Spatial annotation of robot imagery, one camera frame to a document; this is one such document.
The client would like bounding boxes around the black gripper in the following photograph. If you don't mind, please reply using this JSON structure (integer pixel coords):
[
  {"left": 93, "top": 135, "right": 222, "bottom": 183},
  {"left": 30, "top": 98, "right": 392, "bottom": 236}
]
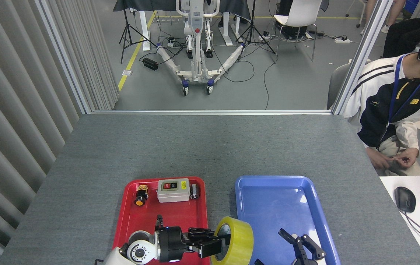
[{"left": 157, "top": 226, "right": 266, "bottom": 265}]

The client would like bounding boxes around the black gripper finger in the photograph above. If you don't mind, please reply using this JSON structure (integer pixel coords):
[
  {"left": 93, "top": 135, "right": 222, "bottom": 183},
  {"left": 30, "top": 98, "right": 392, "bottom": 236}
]
[{"left": 278, "top": 228, "right": 326, "bottom": 265}]

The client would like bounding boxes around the yellow tape roll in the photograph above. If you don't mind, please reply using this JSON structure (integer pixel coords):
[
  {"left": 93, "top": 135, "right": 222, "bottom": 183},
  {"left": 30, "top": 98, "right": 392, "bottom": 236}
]
[{"left": 211, "top": 216, "right": 254, "bottom": 265}]

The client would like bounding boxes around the person's right hand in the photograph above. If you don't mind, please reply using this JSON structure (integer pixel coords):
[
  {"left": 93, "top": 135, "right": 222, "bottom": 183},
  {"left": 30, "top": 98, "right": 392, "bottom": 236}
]
[{"left": 365, "top": 147, "right": 395, "bottom": 170}]

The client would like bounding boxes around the person's left hand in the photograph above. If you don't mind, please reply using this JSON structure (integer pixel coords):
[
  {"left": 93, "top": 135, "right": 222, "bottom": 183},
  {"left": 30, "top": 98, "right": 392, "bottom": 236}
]
[{"left": 394, "top": 148, "right": 419, "bottom": 168}]

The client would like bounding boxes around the blue plastic tray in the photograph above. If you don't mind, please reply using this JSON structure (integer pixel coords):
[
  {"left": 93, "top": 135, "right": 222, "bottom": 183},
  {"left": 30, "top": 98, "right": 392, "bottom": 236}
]
[{"left": 235, "top": 175, "right": 342, "bottom": 265}]

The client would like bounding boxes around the red plastic tray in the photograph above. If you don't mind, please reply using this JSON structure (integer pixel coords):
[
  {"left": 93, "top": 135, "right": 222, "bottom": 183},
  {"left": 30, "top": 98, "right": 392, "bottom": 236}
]
[{"left": 112, "top": 176, "right": 210, "bottom": 265}]

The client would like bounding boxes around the orange push button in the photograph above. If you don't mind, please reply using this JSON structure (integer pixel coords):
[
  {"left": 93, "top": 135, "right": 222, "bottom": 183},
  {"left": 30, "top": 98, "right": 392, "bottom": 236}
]
[{"left": 134, "top": 184, "right": 149, "bottom": 206}]

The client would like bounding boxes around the black computer mouse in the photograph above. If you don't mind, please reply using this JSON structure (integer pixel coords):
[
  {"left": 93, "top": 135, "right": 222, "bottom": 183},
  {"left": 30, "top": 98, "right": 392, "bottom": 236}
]
[{"left": 395, "top": 187, "right": 416, "bottom": 213}]

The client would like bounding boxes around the grey chair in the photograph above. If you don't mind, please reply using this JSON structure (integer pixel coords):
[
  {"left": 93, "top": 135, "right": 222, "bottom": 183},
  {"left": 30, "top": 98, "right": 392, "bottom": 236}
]
[{"left": 327, "top": 59, "right": 372, "bottom": 110}]

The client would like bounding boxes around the black tripod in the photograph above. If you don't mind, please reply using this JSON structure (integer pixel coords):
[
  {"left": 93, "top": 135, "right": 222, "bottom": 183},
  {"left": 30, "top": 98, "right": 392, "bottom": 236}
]
[
  {"left": 237, "top": 0, "right": 276, "bottom": 63},
  {"left": 119, "top": 7, "right": 157, "bottom": 64}
]

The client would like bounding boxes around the white stand on wheels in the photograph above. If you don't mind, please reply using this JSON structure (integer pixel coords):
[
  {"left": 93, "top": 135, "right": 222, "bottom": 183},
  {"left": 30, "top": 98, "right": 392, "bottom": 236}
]
[{"left": 156, "top": 0, "right": 245, "bottom": 96}]

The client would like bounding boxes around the white chair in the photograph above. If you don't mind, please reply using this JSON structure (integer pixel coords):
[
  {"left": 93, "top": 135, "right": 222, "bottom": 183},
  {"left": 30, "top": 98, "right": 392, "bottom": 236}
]
[{"left": 273, "top": 0, "right": 323, "bottom": 61}]

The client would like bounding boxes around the person in dark trousers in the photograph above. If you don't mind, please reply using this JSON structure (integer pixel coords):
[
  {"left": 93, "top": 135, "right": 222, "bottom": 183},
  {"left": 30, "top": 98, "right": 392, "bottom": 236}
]
[{"left": 382, "top": 10, "right": 420, "bottom": 59}]

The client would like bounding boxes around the table with black cloth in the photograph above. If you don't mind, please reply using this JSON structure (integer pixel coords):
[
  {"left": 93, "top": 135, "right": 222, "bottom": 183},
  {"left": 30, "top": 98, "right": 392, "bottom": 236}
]
[{"left": 113, "top": 0, "right": 252, "bottom": 51}]

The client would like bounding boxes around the grey push-button switch box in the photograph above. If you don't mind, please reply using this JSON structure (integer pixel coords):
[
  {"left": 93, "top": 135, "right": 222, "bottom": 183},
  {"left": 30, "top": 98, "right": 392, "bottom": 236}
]
[{"left": 157, "top": 178, "right": 190, "bottom": 203}]

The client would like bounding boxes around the silver rail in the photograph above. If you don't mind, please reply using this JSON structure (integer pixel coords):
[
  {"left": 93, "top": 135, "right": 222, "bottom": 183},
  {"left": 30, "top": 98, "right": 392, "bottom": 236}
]
[{"left": 91, "top": 109, "right": 334, "bottom": 115}]

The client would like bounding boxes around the black floor cable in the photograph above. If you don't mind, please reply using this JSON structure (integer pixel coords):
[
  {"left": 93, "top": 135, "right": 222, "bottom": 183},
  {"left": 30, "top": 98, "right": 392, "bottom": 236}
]
[{"left": 263, "top": 55, "right": 280, "bottom": 110}]

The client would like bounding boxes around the blue lanyard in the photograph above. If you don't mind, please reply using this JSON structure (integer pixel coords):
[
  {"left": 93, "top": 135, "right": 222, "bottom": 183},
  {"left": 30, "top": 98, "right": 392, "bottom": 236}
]
[{"left": 389, "top": 53, "right": 420, "bottom": 127}]

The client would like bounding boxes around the silver post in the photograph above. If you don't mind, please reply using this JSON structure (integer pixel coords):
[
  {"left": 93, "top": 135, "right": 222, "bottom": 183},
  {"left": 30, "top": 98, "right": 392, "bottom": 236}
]
[
  {"left": 331, "top": 0, "right": 395, "bottom": 115},
  {"left": 35, "top": 0, "right": 93, "bottom": 114}
]

